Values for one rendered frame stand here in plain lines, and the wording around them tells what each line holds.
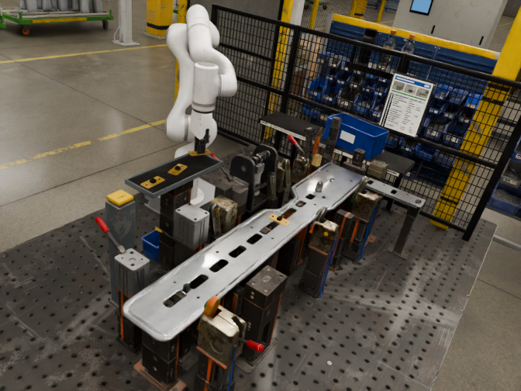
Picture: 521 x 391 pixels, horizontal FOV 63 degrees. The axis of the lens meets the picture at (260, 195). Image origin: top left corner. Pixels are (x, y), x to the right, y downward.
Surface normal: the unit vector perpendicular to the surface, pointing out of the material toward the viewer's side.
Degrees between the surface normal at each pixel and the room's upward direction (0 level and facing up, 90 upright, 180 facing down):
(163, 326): 0
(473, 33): 90
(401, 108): 90
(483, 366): 0
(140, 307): 0
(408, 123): 90
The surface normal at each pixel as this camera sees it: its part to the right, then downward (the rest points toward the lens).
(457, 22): -0.58, 0.34
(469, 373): 0.15, -0.85
